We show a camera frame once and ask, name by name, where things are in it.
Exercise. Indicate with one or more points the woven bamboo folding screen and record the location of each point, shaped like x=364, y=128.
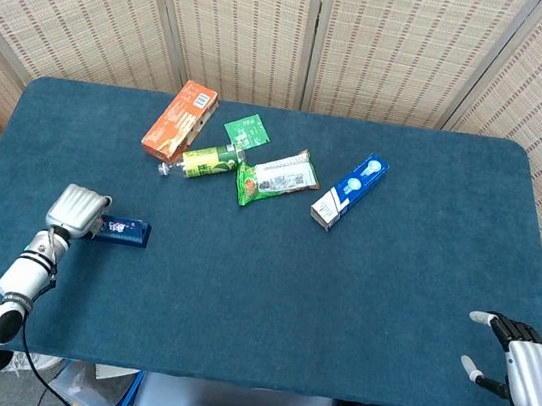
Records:
x=246, y=23

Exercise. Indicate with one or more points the blue light bulb box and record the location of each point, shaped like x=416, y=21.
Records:
x=348, y=191

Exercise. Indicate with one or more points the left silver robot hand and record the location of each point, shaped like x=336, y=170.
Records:
x=75, y=211

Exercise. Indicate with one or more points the small green sachet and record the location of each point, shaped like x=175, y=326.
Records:
x=247, y=130

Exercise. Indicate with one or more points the clear plastic bag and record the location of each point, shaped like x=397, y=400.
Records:
x=83, y=389

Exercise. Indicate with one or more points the orange carton box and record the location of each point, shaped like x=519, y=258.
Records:
x=177, y=119

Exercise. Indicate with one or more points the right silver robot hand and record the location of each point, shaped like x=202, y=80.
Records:
x=534, y=379

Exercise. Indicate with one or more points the green tea bottle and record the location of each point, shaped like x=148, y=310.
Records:
x=206, y=161

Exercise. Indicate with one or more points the green snack bag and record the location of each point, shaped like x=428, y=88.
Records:
x=274, y=178

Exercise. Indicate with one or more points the blue table cloth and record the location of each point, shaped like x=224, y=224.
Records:
x=338, y=298

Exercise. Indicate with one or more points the blue glasses case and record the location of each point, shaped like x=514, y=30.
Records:
x=125, y=233

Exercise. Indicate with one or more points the white paper sheet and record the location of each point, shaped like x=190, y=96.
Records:
x=113, y=373

